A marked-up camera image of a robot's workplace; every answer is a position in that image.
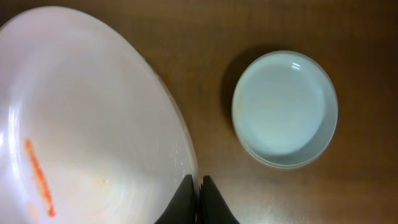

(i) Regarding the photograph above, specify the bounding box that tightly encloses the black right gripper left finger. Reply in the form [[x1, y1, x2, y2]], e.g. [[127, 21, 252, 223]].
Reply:
[[155, 175, 197, 224]]

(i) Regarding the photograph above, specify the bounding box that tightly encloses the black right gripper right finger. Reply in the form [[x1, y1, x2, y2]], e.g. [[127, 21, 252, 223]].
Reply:
[[200, 175, 239, 224]]

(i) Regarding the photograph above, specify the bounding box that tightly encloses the pinkish white plate with sauce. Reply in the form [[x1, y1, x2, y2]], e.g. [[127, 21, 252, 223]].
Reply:
[[1, 7, 197, 223]]

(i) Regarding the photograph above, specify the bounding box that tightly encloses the grey plate with sauce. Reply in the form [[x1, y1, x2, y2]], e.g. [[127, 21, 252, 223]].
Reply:
[[231, 50, 338, 169]]

